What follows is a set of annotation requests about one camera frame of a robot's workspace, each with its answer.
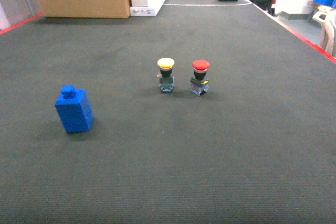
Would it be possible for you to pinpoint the blue block part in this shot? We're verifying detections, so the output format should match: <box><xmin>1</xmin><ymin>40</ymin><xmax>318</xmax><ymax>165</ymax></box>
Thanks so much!
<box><xmin>55</xmin><ymin>84</ymin><xmax>93</xmax><ymax>133</ymax></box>

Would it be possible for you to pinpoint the yellow mushroom push button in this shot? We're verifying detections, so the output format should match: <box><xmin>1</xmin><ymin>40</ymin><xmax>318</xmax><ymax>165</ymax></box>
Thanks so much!
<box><xmin>157</xmin><ymin>58</ymin><xmax>175</xmax><ymax>92</ymax></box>

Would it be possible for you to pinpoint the red mushroom push button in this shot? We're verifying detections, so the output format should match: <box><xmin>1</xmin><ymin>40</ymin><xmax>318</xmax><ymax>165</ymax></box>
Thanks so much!
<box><xmin>190</xmin><ymin>59</ymin><xmax>210</xmax><ymax>96</ymax></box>

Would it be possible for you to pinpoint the white flat box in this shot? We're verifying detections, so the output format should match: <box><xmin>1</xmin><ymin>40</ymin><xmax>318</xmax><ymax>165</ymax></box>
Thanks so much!
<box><xmin>130</xmin><ymin>0</ymin><xmax>166</xmax><ymax>17</ymax></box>

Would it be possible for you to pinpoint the white plastic chair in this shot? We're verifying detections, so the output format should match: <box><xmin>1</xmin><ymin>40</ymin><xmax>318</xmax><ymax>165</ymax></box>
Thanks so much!
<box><xmin>313</xmin><ymin>10</ymin><xmax>335</xmax><ymax>58</ymax></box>

